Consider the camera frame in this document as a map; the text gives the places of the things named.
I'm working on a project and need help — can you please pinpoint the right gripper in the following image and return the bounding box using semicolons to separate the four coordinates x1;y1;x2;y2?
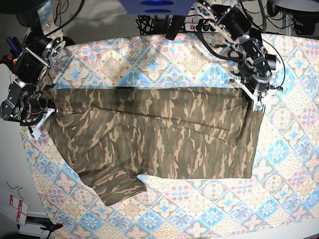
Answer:
20;99;55;134

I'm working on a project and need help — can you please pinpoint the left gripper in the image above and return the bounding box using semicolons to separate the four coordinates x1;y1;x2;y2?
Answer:
234;74;271;105

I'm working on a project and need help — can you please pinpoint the camouflage T-shirt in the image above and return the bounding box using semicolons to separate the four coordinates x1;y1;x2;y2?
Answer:
45;87;264;206

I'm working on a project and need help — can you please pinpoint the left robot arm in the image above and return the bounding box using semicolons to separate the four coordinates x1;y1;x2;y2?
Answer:
193;0;283;111

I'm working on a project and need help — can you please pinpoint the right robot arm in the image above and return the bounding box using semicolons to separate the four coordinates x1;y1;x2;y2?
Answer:
0;0;85;139

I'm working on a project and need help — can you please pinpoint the red black clamp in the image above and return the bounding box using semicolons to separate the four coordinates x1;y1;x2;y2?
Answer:
1;55;20;76

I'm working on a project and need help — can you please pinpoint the black round base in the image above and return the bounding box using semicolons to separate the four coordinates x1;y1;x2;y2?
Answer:
63;36;75;47

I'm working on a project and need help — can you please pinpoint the white power strip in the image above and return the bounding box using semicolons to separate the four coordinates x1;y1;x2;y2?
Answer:
184;23;216;32

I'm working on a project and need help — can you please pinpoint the red white label tag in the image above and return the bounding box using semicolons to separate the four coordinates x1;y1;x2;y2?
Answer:
9;195;29;226

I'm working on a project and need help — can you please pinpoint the patterned tile tablecloth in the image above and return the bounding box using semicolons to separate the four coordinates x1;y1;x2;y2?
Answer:
20;34;319;239

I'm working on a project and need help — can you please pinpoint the black orange bottom clamp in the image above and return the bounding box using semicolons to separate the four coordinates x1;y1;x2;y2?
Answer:
40;223;63;233

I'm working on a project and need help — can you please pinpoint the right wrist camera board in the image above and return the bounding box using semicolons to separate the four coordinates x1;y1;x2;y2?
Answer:
27;128;41;140

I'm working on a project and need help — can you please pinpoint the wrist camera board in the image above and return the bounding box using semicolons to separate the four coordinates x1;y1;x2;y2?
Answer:
253;101;264;112
27;128;41;140

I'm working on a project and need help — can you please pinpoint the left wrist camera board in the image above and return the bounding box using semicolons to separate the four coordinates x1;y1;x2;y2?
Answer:
253;101;264;112

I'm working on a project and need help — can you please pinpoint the blue clamp handle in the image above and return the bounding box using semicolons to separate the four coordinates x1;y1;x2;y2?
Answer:
5;37;23;58

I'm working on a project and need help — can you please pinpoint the black centre bracket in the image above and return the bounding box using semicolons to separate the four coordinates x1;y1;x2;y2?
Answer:
165;15;185;40

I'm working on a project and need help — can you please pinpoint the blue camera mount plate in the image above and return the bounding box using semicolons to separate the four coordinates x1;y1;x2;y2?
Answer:
120;0;195;15

